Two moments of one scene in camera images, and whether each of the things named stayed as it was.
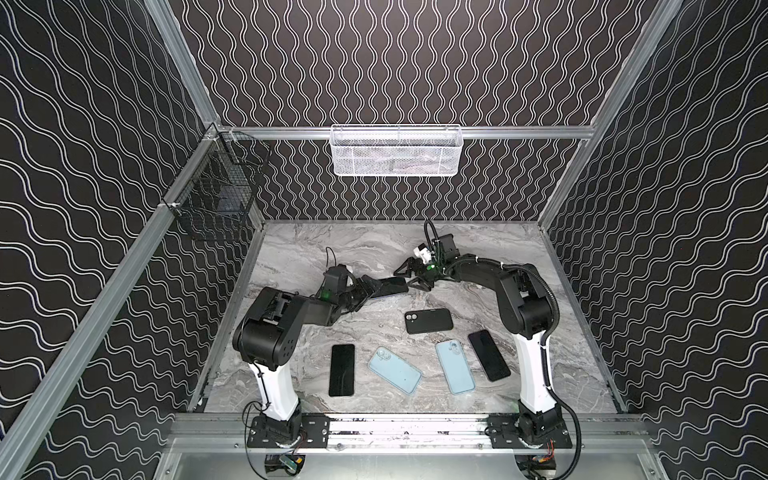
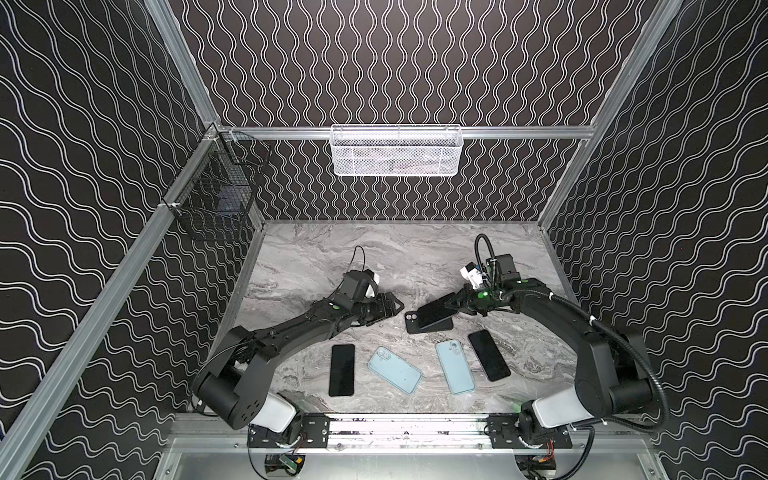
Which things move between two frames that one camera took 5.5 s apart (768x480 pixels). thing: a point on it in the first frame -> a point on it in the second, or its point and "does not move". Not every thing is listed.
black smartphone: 342,370 does not move
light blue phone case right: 456,366 does not move
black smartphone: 488,355 does not move
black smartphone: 392,286 -> 434,312
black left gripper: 365,288 -> 380,306
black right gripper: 426,271 -> 460,301
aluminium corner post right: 660,20 does not move
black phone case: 430,320 does not move
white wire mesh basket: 396,150 does not move
